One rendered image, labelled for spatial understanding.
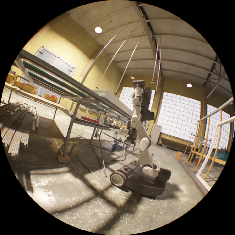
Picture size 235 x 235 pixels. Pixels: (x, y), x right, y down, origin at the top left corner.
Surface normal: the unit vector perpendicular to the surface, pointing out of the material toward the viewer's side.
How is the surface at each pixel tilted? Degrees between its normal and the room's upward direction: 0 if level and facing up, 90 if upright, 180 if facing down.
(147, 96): 86
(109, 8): 180
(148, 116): 112
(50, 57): 90
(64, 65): 90
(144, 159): 90
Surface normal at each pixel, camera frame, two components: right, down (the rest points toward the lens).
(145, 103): -0.29, 0.18
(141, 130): -0.51, -0.25
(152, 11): -0.34, 0.94
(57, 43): 0.81, 0.25
